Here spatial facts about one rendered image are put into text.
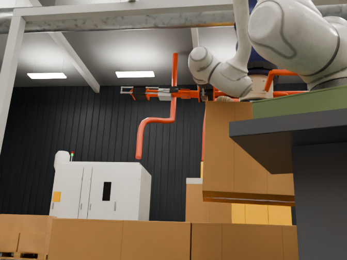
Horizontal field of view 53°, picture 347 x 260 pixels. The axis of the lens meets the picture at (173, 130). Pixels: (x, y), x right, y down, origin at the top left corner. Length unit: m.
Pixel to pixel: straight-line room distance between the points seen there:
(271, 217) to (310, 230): 8.14
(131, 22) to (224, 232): 6.59
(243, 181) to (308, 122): 0.70
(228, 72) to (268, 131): 0.65
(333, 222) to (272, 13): 0.51
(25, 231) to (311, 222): 7.76
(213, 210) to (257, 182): 1.69
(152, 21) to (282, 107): 6.77
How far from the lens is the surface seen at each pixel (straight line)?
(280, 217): 9.08
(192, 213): 3.15
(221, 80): 1.45
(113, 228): 1.53
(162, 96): 1.82
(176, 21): 7.56
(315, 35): 0.95
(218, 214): 3.14
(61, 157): 10.17
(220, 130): 1.52
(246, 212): 8.98
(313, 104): 0.94
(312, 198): 0.91
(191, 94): 1.81
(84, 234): 1.57
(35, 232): 8.28
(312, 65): 0.99
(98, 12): 4.60
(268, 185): 1.48
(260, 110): 0.95
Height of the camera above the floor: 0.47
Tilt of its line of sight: 18 degrees up
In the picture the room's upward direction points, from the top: 2 degrees clockwise
